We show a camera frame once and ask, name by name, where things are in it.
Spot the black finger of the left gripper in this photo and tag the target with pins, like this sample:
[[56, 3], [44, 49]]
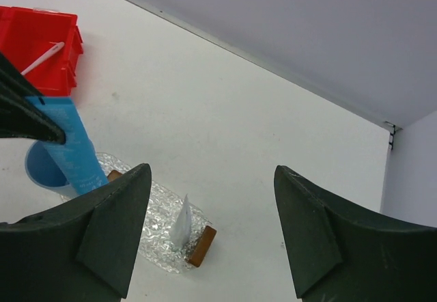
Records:
[[21, 119], [14, 86]]

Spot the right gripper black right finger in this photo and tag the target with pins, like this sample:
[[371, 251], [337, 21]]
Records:
[[340, 251]]

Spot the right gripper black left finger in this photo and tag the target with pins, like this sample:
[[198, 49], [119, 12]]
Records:
[[82, 250]]

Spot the blue plastic cup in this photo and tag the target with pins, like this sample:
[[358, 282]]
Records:
[[44, 172]]

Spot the blue toothpaste tube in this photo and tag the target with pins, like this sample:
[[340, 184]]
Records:
[[76, 158]]

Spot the white toothpaste tube green cap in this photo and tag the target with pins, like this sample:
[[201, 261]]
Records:
[[180, 232]]

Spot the pink toothbrush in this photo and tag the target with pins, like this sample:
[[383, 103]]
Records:
[[45, 56]]

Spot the red plastic compartment bin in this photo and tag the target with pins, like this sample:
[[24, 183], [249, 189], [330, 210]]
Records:
[[26, 34]]

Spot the aluminium table frame rail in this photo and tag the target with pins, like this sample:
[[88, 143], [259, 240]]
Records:
[[275, 35]]

